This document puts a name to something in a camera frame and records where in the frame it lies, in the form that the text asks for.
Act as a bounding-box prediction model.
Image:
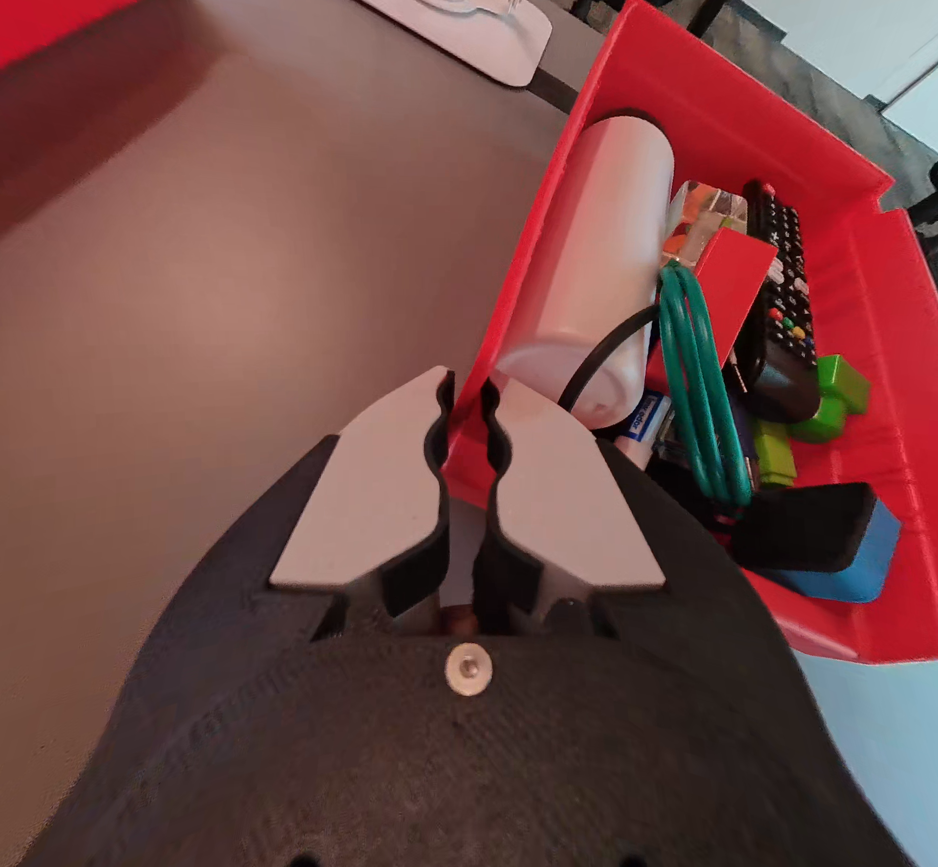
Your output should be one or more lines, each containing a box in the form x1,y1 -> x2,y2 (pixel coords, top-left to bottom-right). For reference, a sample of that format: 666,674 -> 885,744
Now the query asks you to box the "black cable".
557,306 -> 657,410

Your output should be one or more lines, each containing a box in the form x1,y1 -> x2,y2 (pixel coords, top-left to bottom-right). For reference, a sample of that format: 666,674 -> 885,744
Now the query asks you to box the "white bottle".
490,113 -> 675,432

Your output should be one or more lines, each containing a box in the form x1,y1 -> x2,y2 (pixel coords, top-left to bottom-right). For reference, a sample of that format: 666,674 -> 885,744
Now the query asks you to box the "light green block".
753,418 -> 800,493

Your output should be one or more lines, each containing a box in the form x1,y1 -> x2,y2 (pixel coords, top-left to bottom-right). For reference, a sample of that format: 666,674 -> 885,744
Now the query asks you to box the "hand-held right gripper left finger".
268,365 -> 457,620

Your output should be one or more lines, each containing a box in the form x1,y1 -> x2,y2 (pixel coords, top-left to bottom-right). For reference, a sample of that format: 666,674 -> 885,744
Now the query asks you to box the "green coiled cable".
657,259 -> 756,509

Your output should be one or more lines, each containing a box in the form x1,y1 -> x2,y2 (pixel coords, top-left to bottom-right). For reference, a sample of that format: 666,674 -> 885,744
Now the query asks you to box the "white stand with clear legs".
273,0 -> 554,87

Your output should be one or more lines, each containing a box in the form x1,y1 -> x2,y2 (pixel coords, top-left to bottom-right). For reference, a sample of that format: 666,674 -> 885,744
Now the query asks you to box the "white tube with blue label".
614,389 -> 675,471

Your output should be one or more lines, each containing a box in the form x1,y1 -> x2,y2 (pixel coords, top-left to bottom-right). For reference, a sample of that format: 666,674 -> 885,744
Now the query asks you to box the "clear plastic box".
665,180 -> 750,263

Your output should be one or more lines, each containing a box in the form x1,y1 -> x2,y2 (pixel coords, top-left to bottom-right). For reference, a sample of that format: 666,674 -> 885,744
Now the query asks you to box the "blue eraser with black felt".
733,482 -> 902,606

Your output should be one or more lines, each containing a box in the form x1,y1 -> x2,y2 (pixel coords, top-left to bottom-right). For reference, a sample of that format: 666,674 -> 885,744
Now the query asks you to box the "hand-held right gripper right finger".
472,377 -> 668,619

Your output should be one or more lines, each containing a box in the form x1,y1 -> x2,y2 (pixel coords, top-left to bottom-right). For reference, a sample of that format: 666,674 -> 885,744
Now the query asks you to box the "black remote control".
733,180 -> 822,424

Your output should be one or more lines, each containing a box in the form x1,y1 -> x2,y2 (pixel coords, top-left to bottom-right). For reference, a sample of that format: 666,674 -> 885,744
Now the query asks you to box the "red box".
692,225 -> 779,366

